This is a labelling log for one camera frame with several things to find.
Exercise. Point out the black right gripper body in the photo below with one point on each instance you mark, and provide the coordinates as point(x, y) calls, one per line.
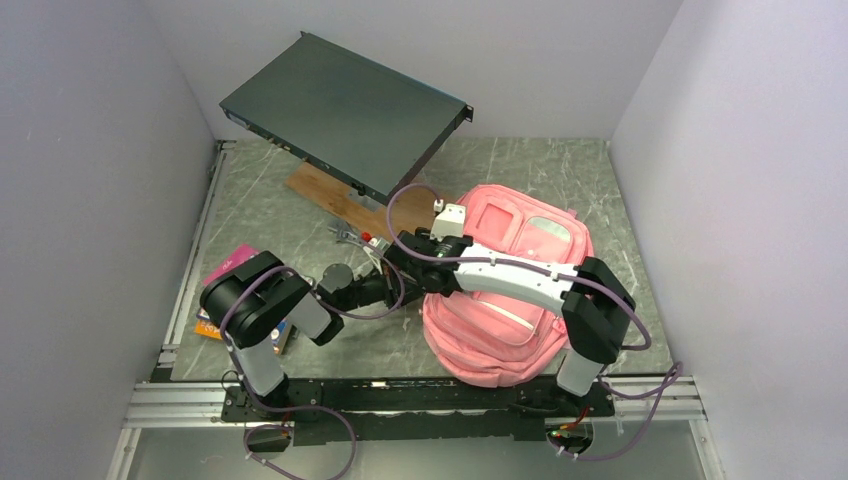
point(425, 234)

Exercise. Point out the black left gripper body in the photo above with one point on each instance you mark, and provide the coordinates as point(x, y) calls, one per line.
point(379, 287)

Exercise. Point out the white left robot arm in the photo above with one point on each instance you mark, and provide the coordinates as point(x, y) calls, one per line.
point(253, 295)

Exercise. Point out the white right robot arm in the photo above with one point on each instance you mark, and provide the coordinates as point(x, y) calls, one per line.
point(496, 320)

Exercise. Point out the brown wooden board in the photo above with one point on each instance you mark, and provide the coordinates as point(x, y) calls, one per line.
point(413, 210)

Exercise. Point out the pink sticker book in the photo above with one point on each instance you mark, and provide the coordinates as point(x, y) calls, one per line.
point(239, 256)

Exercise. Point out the dark metal rack unit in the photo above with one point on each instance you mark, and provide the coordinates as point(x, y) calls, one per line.
point(364, 124)

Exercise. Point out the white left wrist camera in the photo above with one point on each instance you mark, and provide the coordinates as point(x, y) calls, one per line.
point(377, 247)

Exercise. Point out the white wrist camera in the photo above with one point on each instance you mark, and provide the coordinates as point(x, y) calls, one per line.
point(377, 247)
point(449, 220)

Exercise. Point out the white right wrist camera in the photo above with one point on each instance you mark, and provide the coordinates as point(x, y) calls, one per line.
point(449, 220)

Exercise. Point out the orange handled adjustable wrench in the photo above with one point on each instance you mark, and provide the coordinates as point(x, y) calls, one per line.
point(345, 233)

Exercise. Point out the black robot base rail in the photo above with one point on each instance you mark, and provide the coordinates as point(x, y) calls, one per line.
point(420, 408)

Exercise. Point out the aluminium frame rail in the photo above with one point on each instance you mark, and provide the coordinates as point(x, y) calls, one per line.
point(378, 378)

